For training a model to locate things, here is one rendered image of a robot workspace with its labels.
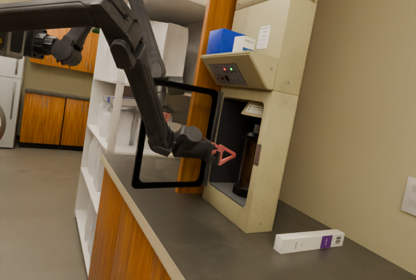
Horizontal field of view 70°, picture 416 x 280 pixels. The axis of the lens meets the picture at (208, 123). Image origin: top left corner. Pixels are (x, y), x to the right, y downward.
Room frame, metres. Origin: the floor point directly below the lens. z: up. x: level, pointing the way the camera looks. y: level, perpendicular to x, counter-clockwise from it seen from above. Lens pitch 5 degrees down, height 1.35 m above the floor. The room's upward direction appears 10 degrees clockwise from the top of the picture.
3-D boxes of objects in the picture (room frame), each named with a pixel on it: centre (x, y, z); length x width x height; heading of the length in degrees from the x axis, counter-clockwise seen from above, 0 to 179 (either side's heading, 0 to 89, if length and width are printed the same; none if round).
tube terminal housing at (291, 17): (1.15, -0.21, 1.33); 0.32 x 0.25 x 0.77; 29
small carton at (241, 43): (1.02, -0.07, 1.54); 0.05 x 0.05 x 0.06; 35
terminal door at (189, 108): (1.12, 0.11, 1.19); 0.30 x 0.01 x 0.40; 125
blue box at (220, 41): (1.13, -0.01, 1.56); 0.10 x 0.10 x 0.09; 29
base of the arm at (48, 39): (1.20, 0.69, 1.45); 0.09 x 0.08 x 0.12; 0
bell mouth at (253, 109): (1.12, -0.20, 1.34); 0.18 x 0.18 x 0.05
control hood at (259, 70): (1.06, -0.05, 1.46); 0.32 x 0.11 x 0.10; 29
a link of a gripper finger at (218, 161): (1.01, -0.06, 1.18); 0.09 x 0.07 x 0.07; 118
